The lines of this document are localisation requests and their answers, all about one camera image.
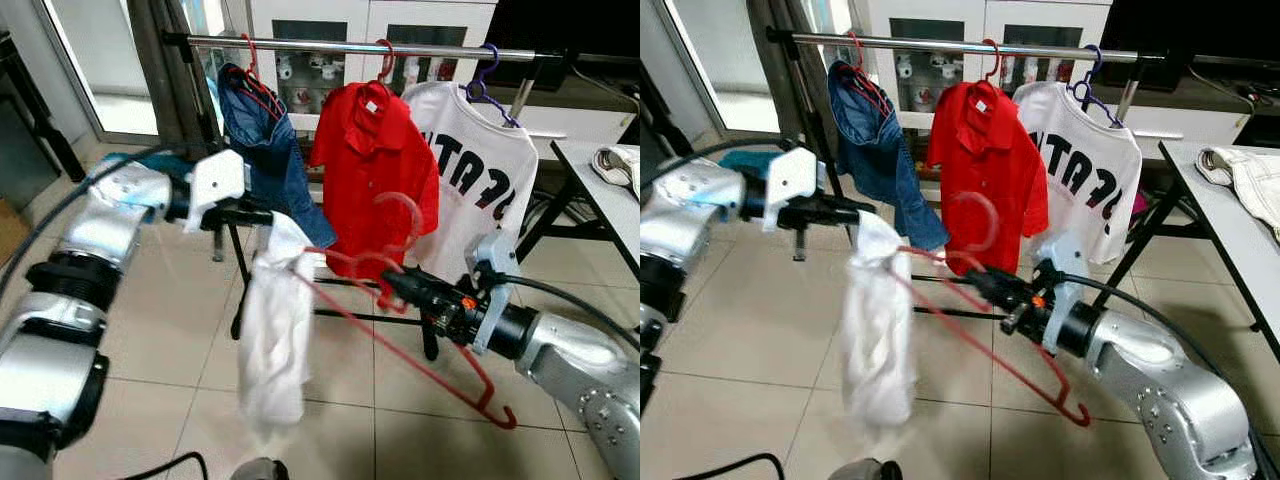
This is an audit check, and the plain white shirt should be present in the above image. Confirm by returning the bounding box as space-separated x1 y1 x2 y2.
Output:
237 210 319 436
840 208 919 441

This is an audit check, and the purple clothes hanger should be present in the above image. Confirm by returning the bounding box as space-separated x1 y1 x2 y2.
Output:
1065 42 1126 129
463 42 521 129

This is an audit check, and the blue denim garment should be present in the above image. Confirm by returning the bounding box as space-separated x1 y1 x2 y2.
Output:
828 60 949 251
217 65 336 249

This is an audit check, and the teal floor mat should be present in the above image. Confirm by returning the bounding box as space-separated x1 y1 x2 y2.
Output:
100 150 226 181
715 150 791 179

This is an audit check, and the red collared shirt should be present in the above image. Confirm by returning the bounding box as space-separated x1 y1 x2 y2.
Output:
308 80 441 286
925 80 1051 276

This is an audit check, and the white printed T-shirt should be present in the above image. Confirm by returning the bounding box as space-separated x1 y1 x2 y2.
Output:
400 80 541 286
1012 80 1143 266

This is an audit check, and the black table leg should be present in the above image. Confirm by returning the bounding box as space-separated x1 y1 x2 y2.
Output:
515 180 641 281
1095 180 1263 331

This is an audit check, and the grey curtain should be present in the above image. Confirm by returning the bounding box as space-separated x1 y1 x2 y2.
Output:
125 0 216 151
745 0 831 151

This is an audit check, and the white framed glass door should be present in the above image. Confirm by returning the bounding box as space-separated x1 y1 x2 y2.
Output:
640 0 781 136
0 0 166 146

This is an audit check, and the cream denim garment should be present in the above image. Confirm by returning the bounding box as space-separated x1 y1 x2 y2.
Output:
1195 145 1280 241
590 145 641 196

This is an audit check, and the white glass door cabinet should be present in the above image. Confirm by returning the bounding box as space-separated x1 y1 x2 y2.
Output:
230 0 631 146
850 0 1251 141

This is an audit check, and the black television screen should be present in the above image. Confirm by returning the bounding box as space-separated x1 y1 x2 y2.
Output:
1100 0 1280 61
485 0 641 59

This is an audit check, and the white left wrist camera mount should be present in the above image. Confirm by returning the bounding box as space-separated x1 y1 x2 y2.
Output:
762 148 819 233
185 148 248 233

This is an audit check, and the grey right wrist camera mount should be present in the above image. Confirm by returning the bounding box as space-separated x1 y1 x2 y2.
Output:
462 232 521 356
1030 232 1091 351

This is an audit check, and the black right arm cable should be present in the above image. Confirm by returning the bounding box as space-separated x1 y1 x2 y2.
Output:
1070 272 1280 476
498 272 641 351

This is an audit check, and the black clothes rack silver rail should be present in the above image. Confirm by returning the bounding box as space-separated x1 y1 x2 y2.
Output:
765 28 1171 346
160 30 561 361

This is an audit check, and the black hanging cable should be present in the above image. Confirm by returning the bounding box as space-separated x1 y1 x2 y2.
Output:
118 452 209 480
672 452 786 480

